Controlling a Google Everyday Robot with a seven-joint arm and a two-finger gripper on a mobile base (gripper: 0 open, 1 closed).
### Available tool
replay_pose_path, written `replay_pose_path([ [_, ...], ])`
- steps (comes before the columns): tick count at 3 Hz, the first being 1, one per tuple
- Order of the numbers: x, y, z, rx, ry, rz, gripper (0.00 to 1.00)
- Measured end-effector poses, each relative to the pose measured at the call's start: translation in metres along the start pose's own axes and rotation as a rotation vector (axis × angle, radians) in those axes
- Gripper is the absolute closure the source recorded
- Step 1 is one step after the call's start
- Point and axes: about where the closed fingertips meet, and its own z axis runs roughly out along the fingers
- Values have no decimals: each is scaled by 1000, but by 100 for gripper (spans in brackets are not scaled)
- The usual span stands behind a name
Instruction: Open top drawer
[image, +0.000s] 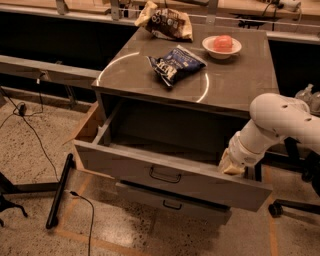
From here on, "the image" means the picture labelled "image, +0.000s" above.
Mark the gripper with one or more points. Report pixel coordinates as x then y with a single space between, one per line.
240 152

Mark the grey top drawer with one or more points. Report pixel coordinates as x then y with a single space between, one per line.
200 186

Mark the grey drawer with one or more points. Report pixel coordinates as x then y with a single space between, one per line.
200 186
175 203

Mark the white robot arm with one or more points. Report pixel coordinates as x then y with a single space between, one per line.
273 118

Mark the grey bottom drawer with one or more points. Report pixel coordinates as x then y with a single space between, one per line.
175 203

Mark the grey metal drawer cabinet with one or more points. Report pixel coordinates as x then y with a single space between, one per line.
223 87

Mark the black chair base with caster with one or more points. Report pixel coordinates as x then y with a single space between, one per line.
276 208

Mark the blue chip bag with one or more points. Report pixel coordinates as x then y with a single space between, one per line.
176 65

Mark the white bowl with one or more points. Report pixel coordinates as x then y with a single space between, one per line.
207 43

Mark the cardboard box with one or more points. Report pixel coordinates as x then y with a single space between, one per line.
86 129

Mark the brown chip bag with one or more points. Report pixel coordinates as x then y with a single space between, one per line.
165 23

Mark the black table leg base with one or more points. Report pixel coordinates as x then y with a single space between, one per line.
7 187

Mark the grey metal bench rail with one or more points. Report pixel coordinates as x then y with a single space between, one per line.
54 73

